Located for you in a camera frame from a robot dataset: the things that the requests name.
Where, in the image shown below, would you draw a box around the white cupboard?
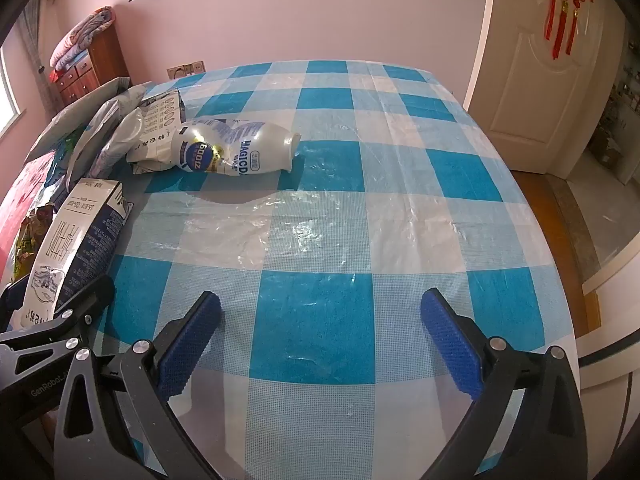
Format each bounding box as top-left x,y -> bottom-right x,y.
575,230 -> 640,461

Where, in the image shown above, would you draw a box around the white printed paper bag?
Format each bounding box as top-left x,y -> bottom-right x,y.
126,87 -> 187,177

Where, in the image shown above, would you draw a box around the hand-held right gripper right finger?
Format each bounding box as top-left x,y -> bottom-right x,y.
420,288 -> 589,480

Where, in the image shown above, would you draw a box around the black cardboard carton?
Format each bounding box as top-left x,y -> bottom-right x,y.
22,177 -> 135,331

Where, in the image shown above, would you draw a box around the blue checked tablecloth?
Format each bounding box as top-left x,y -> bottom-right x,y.
30,60 -> 583,480

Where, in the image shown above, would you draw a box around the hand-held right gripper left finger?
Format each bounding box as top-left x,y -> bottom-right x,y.
54,290 -> 223,480

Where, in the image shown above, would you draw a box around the grey foil bag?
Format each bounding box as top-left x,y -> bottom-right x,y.
66,81 -> 153,178
24,76 -> 132,163

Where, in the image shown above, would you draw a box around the white door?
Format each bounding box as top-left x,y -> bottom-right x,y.
462,0 -> 628,181

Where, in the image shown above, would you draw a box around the pink printed bed blanket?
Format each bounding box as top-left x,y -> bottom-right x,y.
0,150 -> 58,286

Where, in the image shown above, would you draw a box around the window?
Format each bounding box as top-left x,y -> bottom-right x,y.
0,45 -> 26,136

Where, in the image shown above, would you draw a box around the brown wooden cabinet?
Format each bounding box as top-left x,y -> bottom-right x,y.
54,24 -> 132,111

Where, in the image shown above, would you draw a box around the crushed white plastic bottle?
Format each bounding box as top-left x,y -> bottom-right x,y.
170,119 -> 302,176

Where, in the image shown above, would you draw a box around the folded pink blankets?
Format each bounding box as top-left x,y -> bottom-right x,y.
50,6 -> 115,72

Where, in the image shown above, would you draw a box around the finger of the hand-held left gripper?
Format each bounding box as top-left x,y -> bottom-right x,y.
0,274 -> 117,357
0,280 -> 28,313

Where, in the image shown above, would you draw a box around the grey curtain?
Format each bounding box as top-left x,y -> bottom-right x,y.
20,0 -> 63,111

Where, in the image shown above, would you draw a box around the beige wall socket row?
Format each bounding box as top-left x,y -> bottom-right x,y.
166,60 -> 207,79

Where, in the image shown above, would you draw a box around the green snack packet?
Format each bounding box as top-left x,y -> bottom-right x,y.
10,202 -> 55,283

